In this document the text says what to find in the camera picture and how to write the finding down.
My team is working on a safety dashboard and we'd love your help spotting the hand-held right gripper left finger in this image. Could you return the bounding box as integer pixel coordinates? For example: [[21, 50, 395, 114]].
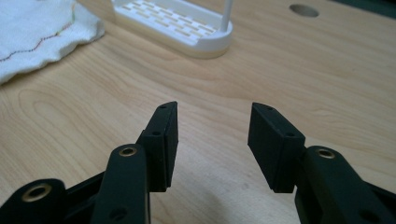
[[90, 101, 179, 224]]

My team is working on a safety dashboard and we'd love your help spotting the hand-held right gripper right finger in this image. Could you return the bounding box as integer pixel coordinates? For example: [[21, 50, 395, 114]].
[[247, 102, 396, 224]]

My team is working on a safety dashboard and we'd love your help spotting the white slotted drain rack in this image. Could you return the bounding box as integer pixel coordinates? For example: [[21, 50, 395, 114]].
[[110, 0, 234, 60]]

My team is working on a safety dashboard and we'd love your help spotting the white cloth with coloured stitching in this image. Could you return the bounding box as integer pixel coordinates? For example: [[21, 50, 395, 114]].
[[0, 0, 106, 86]]

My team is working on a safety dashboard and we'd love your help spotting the round cable hole in table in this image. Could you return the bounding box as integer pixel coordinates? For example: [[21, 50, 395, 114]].
[[289, 4, 320, 19]]

